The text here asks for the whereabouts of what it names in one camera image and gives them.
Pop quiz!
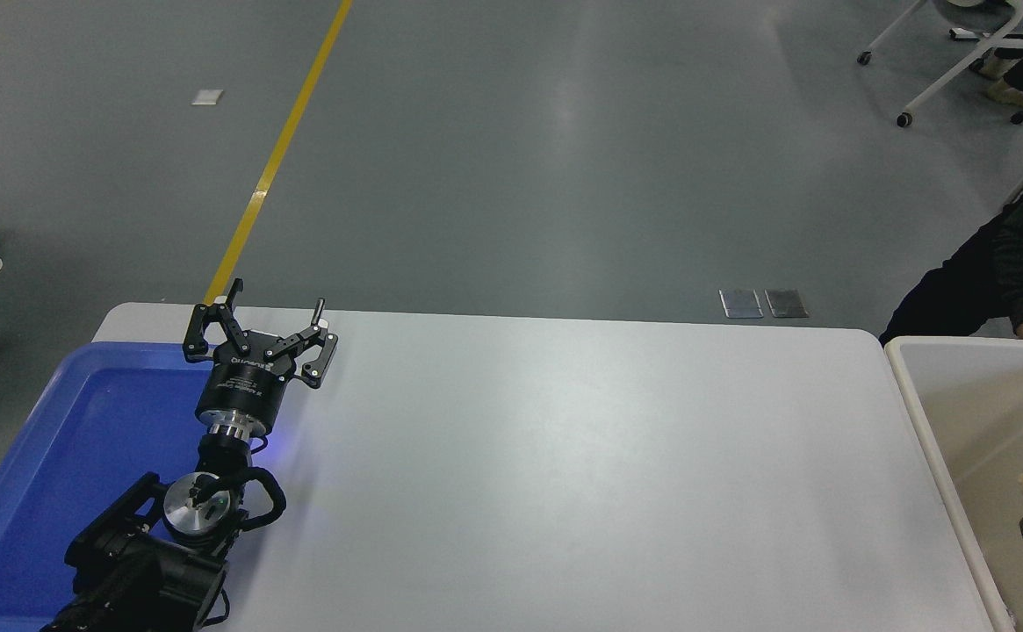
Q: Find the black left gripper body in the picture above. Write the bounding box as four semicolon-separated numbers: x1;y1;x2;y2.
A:
194;332;295;433

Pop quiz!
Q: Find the metal floor plate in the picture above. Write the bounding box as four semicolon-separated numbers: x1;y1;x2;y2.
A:
765;289;810;320
719;289;764;320

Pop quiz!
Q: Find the blue plastic tray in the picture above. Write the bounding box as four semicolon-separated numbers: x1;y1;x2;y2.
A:
0;341;218;632

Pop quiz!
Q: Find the white wheeled office chair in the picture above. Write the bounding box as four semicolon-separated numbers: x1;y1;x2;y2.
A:
856;0;1023;129

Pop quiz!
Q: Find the yellow floor tape line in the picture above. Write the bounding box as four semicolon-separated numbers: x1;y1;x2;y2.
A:
202;0;354;306

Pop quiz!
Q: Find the large pale bin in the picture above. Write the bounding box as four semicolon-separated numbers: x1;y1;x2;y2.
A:
883;336;1023;632

